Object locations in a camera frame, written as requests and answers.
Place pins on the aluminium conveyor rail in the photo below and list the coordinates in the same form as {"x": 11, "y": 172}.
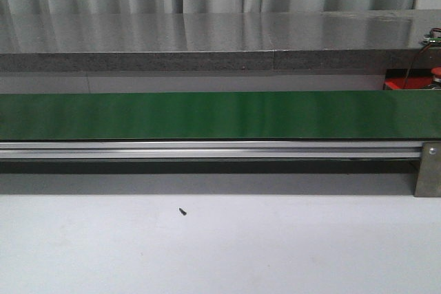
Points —
{"x": 212, "y": 149}

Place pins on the red plate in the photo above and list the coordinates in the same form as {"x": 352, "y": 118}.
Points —
{"x": 419, "y": 79}

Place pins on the green conveyor belt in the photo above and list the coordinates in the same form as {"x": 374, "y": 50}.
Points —
{"x": 358, "y": 115}

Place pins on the red mushroom push button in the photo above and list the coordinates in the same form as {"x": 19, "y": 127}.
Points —
{"x": 436, "y": 79}

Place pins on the grey stone shelf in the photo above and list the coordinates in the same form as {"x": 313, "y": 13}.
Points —
{"x": 366, "y": 40}

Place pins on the grey metal bracket plate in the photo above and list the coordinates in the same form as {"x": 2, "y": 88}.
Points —
{"x": 428, "y": 182}

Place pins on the small green circuit board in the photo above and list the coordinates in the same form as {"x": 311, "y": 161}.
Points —
{"x": 432, "y": 38}

